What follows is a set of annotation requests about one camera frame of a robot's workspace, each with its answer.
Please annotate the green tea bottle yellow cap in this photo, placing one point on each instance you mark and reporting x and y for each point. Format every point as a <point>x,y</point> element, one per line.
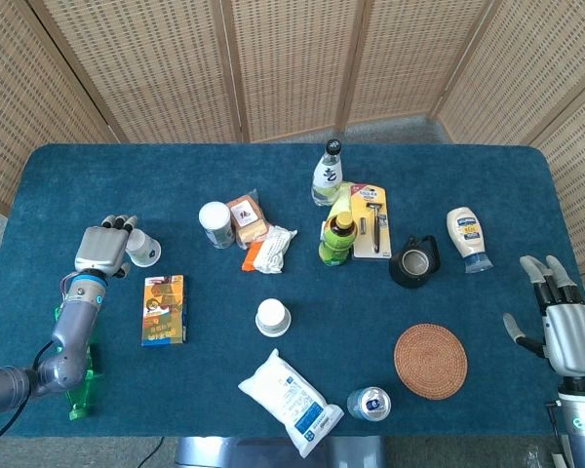
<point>336,241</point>

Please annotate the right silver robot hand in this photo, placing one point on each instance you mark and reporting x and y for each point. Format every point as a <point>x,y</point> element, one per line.
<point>573,341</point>

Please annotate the white paper cup blue flower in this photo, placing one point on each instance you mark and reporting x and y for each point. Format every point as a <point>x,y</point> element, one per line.
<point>146,251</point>

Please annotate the white mayonnaise squeeze bottle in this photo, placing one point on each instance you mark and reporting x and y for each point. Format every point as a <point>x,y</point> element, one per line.
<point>468,234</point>

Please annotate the razor in yellow blister pack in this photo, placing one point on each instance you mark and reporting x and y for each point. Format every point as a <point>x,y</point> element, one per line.
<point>363,205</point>

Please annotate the round woven rattan coaster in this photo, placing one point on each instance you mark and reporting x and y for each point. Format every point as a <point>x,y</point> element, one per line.
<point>431,361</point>

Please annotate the white cylindrical snack canister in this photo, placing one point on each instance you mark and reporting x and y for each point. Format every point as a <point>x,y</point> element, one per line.
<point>214,217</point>

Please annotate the clear bottle with white label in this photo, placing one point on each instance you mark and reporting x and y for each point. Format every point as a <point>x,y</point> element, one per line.
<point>327,178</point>

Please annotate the white paper cup green fern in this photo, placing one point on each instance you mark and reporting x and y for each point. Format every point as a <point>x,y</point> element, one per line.
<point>272,312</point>

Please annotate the white wet wipes packet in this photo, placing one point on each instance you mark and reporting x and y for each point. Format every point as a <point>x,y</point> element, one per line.
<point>287,395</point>

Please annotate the wrapped cake slice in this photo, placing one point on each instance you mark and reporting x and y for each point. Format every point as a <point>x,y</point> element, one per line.
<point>246,217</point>

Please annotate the orange and blue carton box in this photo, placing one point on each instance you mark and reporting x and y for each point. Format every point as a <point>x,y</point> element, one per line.
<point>163,312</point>

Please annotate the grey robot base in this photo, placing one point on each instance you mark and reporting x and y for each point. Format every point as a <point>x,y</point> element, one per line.
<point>214,453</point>

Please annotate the bamboo folding screen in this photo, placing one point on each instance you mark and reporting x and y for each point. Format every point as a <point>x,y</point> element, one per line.
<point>292,63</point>

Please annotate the blue felt table cloth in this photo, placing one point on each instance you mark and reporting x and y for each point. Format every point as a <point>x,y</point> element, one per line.
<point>102,185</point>

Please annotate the orange and white snack packet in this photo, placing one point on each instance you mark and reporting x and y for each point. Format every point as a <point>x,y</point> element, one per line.
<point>273,248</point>

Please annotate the light blue drink can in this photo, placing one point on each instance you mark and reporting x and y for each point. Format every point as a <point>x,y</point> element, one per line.
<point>361,402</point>

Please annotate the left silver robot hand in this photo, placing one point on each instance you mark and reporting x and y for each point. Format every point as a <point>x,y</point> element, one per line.
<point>100,248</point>

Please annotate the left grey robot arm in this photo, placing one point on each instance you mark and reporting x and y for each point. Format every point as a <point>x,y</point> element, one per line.
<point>73,322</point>

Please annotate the green plastic soda bottle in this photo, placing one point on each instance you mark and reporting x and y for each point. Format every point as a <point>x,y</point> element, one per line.
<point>85,395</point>

